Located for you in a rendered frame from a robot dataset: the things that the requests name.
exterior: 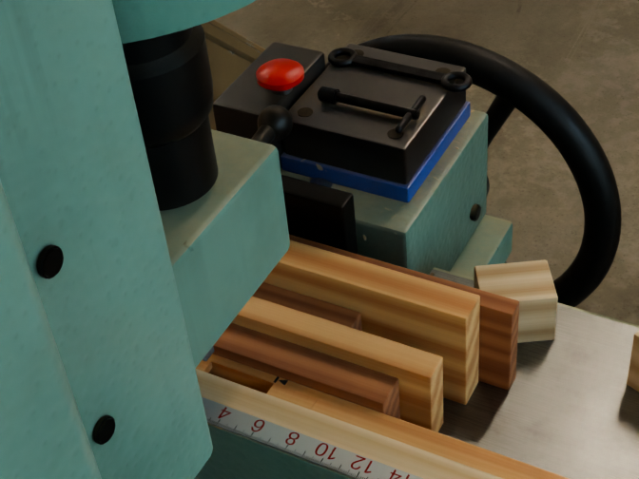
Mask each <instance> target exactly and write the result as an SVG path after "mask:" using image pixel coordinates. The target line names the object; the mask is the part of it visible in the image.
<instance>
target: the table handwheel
mask: <svg viewBox="0 0 639 479"><path fill-rule="evenodd" d="M359 45H360V46H365V47H369V48H377V49H382V50H387V51H392V52H396V53H401V54H405V55H410V56H415V57H419V58H424V59H428V60H433V61H438V62H442V63H447V64H451V65H456V66H461V67H465V68H466V73H467V74H469V75H470V76H471V77H472V80H473V85H476V86H479V87H482V88H484V89H486V90H488V91H490V92H491V93H492V94H494V95H496V96H495V98H494V100H493V102H492V104H491V105H490V107H489V108H488V110H487V112H486V113H487V115H488V147H489V145H490V143H491V142H492V140H493V139H494V137H495V135H496V134H497V132H498V131H499V130H500V128H501V127H502V125H503V124H504V123H505V122H506V121H507V119H508V118H509V116H510V115H511V114H512V112H513V110H514V109H515V108H517V109H518V110H519V111H521V112H522V113H523V114H524V115H525V116H527V117H528V118H529V119H530V120H531V121H532V122H534V123H535V124H536V125H537V126H538V127H539V128H540V129H541V130H542V131H543V132H544V133H545V134H546V136H547V137H548V138H549V139H550V140H551V141H552V143H553V144H554V145H555V147H556V148H557V149H558V151H559V152H560V154H561V155H562V157H563V158H564V160H565V161H566V163H567V165H568V166H569V168H570V170H571V172H572V174H573V176H574V179H575V181H576V183H577V186H578V189H579V192H580V195H581V199H582V202H583V208H584V234H583V238H582V243H581V246H580V249H579V251H578V253H577V255H576V257H575V259H574V260H573V262H572V263H571V265H570V266H569V268H568V269H567V270H566V271H565V272H564V273H563V274H562V275H561V276H560V277H558V278H557V279H555V280H554V281H553V284H554V287H555V290H556V293H557V296H558V300H557V302H558V303H562V304H565V305H569V306H571V307H575V306H577V305H578V304H580V303H581V302H582V301H583V300H585V299H586V298H587V297H588V296H589V295H590V294H591V293H592V292H593V291H594V290H595V289H596V288H597V287H598V286H599V284H600V283H601V282H602V280H603V279H604V277H605V276H606V274H607V273H608V271H609V269H610V267H611V265H612V263H613V260H614V257H615V254H616V251H617V248H618V244H619V240H620V234H621V223H622V217H621V203H620V198H619V192H618V188H617V184H616V180H615V178H614V175H613V172H612V169H611V166H610V163H609V160H608V158H607V156H606V154H605V152H604V150H603V148H602V146H601V144H600V143H599V142H598V140H597V139H596V137H595V135H594V134H593V132H592V131H591V129H590V128H589V126H588V125H587V124H586V122H585V121H584V120H583V118H582V117H581V116H580V115H579V114H578V113H577V111H576V110H575V109H574V108H573V107H572V106H571V105H570V104H569V103H568V102H567V101H566V100H565V99H564V98H563V97H562V96H561V95H560V94H559V93H558V92H557V91H556V90H555V89H553V88H552V87H551V86H550V85H548V84H547V83H546V82H545V81H543V80H542V79H541V78H539V77H538V76H536V75H535V74H533V73H532V72H530V71H529V70H527V69H526V68H524V67H522V66H521V65H519V64H518V63H516V62H514V61H512V60H511V59H509V58H507V57H505V56H503V55H501V54H498V53H496V52H494V51H492V50H489V49H487V48H484V47H481V46H478V45H475V44H472V43H469V42H465V41H462V40H458V39H454V38H450V37H444V36H438V35H430V34H397V35H389V36H384V37H379V38H376V39H372V40H369V41H366V42H363V43H360V44H359Z"/></svg>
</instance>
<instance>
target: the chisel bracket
mask: <svg viewBox="0 0 639 479"><path fill-rule="evenodd" d="M211 132H212V138H213V144H214V148H215V154H216V160H217V165H218V177H217V180H216V181H215V183H214V185H213V186H212V187H211V189H210V190H209V191H208V192H207V193H206V194H205V195H203V196H202V197H200V198H199V199H198V200H196V201H194V202H192V203H190V204H187V205H185V206H182V207H179V208H175V209H170V210H164V211H160V214H161V218H162V223H163V227H164V231H165V238H166V243H167V247H168V252H169V255H170V260H171V264H172V268H173V273H174V277H175V281H176V285H177V290H178V294H179V298H180V302H181V306H182V311H183V315H184V323H185V327H186V331H187V335H188V340H189V344H190V348H191V353H192V356H193V361H194V365H195V369H196V367H197V366H198V365H199V364H200V362H201V361H202V360H203V358H204V357H205V356H206V354H207V353H208V352H209V351H210V349H211V348H212V347H213V345H214V344H215V343H216V342H217V340H218V339H219V338H220V336H221V335H222V334H223V332H224V331H225V330H226V329H227V327H228V326H229V325H230V323H231V322H232V321H233V320H234V318H235V317H236V316H237V314H238V313H239V312H240V311H241V309H242V308H243V307H244V305H245V304H246V303H247V301H248V300H249V299H250V298H251V297H252V296H253V295H254V293H255V292H256V291H257V290H258V288H259V287H260V286H261V284H262V283H263V282H264V280H265V279H266V278H267V277H268V275H269V274H270V273H271V271H272V270H273V269H274V268H275V266H276V265H277V264H278V262H279V261H280V260H281V258H282V257H283V256H284V255H285V253H286V252H287V251H288V249H289V246H290V239H289V232H288V224H287V217H286V210H285V202H284V195H283V187H282V180H281V166H280V159H279V151H278V149H277V148H276V147H275V146H274V145H272V144H266V143H262V142H258V141H254V140H251V139H247V138H244V137H240V136H236V135H232V134H228V133H224V132H221V131H217V130H213V129H211Z"/></svg>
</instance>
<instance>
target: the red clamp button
mask: <svg viewBox="0 0 639 479"><path fill-rule="evenodd" d="M256 78H257V82H258V84H259V85H260V86H261V87H263V88H266V89H270V90H274V91H284V90H288V89H290V88H292V87H294V86H297V85H298V84H300V83H301V82H302V80H303V78H304V69H303V66H302V65H301V64H300V63H299V62H297V61H294V60H290V59H285V58H280V59H274V60H271V61H268V62H266V63H265V64H263V65H261V66H260V67H259V68H258V70H257V72H256Z"/></svg>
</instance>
